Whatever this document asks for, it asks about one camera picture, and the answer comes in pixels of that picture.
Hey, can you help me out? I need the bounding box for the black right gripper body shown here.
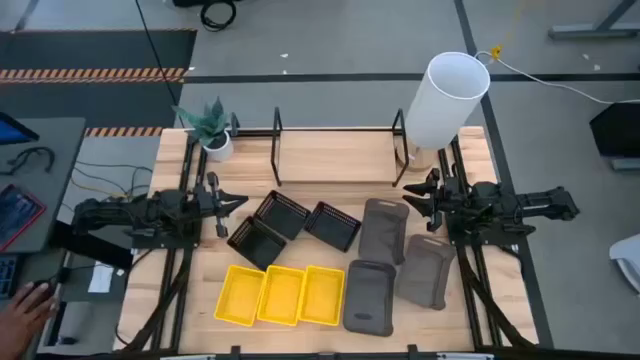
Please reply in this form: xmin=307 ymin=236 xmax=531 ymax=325
xmin=426 ymin=167 xmax=454 ymax=234

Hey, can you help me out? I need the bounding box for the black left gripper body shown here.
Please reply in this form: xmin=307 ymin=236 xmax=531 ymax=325
xmin=192 ymin=171 xmax=231 ymax=240

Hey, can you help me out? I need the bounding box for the black plastic basket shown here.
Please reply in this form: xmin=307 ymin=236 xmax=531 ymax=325
xmin=252 ymin=189 xmax=312 ymax=241
xmin=303 ymin=201 xmax=363 ymax=253
xmin=227 ymin=215 xmax=288 ymax=272

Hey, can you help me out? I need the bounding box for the gray fabric bin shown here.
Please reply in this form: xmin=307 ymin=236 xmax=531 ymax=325
xmin=357 ymin=197 xmax=411 ymax=266
xmin=342 ymin=259 xmax=397 ymax=338
xmin=394 ymin=233 xmax=457 ymax=311

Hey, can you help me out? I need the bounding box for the yellow plastic basket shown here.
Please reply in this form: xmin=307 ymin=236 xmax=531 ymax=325
xmin=298 ymin=265 xmax=346 ymax=327
xmin=213 ymin=264 xmax=267 ymax=328
xmin=255 ymin=264 xmax=307 ymax=327

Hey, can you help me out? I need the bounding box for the person's forearm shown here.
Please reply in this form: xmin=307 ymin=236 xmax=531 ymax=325
xmin=0 ymin=312 xmax=32 ymax=360

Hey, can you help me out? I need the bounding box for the round wooden lamp base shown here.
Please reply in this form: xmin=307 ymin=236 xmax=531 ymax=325
xmin=394 ymin=134 xmax=440 ymax=173

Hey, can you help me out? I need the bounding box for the white plant pot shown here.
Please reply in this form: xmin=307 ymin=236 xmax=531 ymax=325
xmin=201 ymin=130 xmax=235 ymax=163

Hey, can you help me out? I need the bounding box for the white cylindrical lamp shade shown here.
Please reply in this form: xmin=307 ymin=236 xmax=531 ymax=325
xmin=403 ymin=51 xmax=492 ymax=151

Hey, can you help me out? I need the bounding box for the green snake plant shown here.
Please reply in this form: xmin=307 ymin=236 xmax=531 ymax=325
xmin=171 ymin=96 xmax=232 ymax=149

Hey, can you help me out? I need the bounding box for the black case under desk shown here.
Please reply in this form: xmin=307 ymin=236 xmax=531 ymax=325
xmin=49 ymin=219 xmax=134 ymax=271

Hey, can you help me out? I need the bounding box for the white paper sheet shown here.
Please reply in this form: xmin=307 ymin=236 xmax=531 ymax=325
xmin=87 ymin=263 xmax=116 ymax=294

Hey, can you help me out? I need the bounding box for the gray operator desk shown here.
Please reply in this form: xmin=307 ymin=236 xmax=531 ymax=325
xmin=0 ymin=117 xmax=87 ymax=255

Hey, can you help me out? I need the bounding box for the black box on floor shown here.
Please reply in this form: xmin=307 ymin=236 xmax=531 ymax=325
xmin=589 ymin=102 xmax=640 ymax=159

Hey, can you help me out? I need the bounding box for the black hazard-striped floor mat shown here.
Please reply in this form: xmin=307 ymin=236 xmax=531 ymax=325
xmin=0 ymin=28 xmax=198 ymax=138

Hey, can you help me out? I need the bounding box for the white chair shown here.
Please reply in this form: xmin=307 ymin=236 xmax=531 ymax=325
xmin=608 ymin=233 xmax=640 ymax=294

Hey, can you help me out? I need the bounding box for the red-edged tablet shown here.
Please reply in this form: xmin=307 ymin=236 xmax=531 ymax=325
xmin=0 ymin=183 xmax=47 ymax=253

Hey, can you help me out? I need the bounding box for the person's hand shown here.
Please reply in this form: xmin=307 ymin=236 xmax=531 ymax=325
xmin=8 ymin=281 xmax=59 ymax=329

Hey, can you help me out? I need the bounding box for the black computer monitor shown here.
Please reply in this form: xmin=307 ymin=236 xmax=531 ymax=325
xmin=0 ymin=112 xmax=40 ymax=146

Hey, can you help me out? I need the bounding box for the black keyboard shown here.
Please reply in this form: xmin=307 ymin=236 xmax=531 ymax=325
xmin=0 ymin=254 xmax=21 ymax=300

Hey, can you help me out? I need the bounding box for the gray table leg beam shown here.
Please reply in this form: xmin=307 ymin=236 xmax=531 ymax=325
xmin=548 ymin=0 xmax=640 ymax=40

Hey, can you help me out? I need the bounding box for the black left rig frame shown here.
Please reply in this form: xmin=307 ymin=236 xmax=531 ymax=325
xmin=119 ymin=127 xmax=241 ymax=354

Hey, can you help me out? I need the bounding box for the black rig frame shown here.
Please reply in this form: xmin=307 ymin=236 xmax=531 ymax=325
xmin=437 ymin=134 xmax=539 ymax=351
xmin=119 ymin=127 xmax=241 ymax=354

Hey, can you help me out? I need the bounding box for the black right rig frame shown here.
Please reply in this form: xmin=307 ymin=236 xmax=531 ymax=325
xmin=437 ymin=134 xmax=539 ymax=351

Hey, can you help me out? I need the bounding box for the thin black floor cable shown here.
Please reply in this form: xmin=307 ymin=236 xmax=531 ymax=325
xmin=133 ymin=0 xmax=185 ymax=127

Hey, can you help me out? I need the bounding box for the yellow extension cable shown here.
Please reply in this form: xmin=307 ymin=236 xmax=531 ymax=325
xmin=489 ymin=0 xmax=529 ymax=61

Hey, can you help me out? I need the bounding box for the white floor cable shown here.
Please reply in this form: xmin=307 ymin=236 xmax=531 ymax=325
xmin=473 ymin=49 xmax=640 ymax=105

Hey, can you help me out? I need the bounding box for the coiled black cable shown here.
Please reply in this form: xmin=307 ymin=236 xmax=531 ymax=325
xmin=199 ymin=0 xmax=238 ymax=32

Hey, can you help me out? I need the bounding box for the black cable on desk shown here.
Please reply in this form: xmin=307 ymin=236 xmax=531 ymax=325
xmin=0 ymin=146 xmax=56 ymax=176

